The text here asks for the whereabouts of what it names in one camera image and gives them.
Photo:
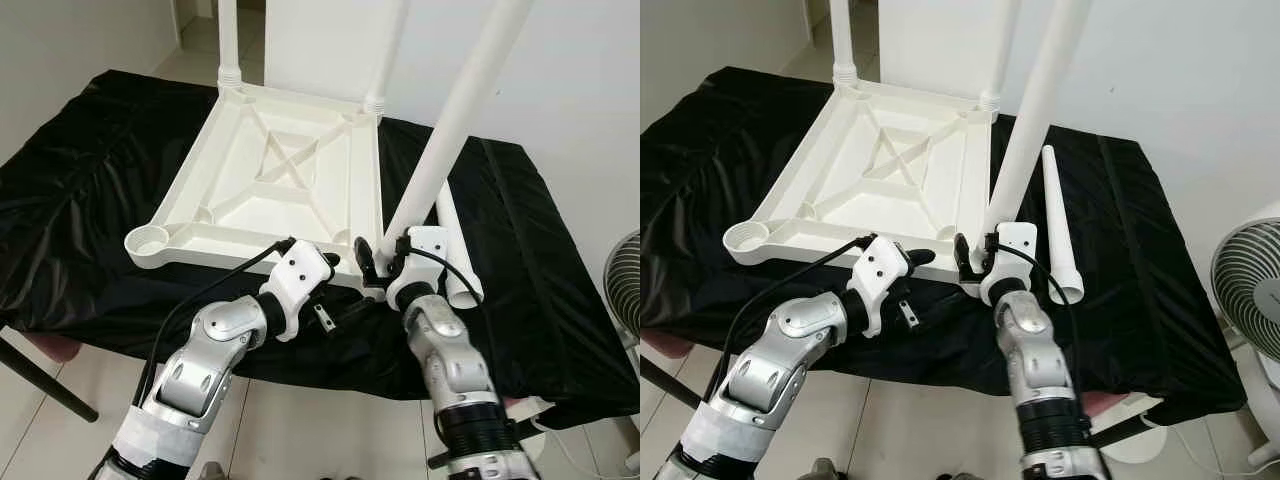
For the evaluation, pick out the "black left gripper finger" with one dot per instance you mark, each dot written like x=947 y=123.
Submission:
x=328 y=260
x=942 y=305
x=356 y=310
x=918 y=257

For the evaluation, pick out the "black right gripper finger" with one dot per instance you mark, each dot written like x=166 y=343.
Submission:
x=964 y=255
x=366 y=260

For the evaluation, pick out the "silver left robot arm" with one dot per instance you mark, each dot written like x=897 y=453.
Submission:
x=210 y=340
x=790 y=340

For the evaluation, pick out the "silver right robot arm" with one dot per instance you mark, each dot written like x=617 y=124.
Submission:
x=1035 y=350
x=450 y=350

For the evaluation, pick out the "black table cloth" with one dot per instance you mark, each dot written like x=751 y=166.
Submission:
x=560 y=300
x=1150 y=300

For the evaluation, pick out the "black metal table leg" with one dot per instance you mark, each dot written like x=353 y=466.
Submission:
x=450 y=462
x=50 y=385
x=665 y=380
x=1120 y=432

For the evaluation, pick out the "robot left leg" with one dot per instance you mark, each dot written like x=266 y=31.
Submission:
x=210 y=470
x=825 y=468

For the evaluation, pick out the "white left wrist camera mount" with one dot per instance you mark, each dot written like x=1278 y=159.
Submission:
x=885 y=270
x=300 y=275

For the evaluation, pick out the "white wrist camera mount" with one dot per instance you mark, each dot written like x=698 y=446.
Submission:
x=300 y=275
x=1015 y=240
x=425 y=245
x=885 y=270

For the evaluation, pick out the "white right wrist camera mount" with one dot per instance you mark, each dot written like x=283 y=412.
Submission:
x=1015 y=240
x=425 y=245

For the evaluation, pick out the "white pedestal fan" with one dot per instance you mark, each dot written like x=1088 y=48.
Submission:
x=1250 y=280
x=622 y=280

